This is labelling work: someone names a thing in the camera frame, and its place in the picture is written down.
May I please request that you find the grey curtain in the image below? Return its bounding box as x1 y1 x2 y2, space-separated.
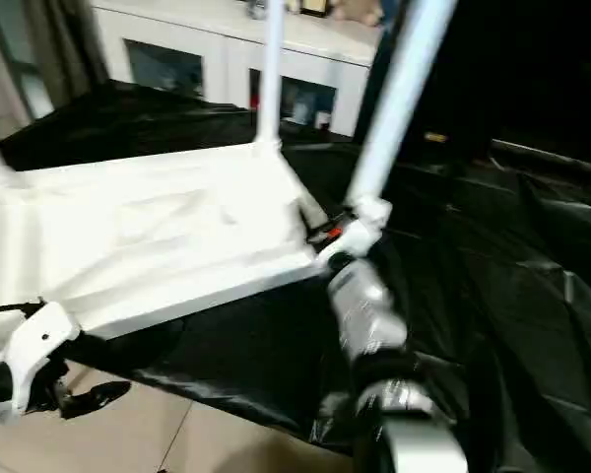
0 0 109 124

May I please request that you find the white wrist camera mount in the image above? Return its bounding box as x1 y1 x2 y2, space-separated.
0 301 80 425
319 196 393 270

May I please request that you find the white plastic table top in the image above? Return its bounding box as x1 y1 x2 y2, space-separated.
0 140 329 366

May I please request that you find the black work mat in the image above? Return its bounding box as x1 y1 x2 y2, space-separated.
0 78 591 473

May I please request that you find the beige plush toy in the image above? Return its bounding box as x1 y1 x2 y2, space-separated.
332 0 383 26

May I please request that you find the white glass-door cabinet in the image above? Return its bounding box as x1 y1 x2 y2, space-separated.
91 0 385 137

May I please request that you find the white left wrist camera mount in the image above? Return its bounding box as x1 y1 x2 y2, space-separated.
0 301 80 425

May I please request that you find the black cabinet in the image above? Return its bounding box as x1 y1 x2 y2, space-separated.
368 0 591 154

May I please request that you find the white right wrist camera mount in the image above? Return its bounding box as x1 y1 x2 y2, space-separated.
319 196 393 270

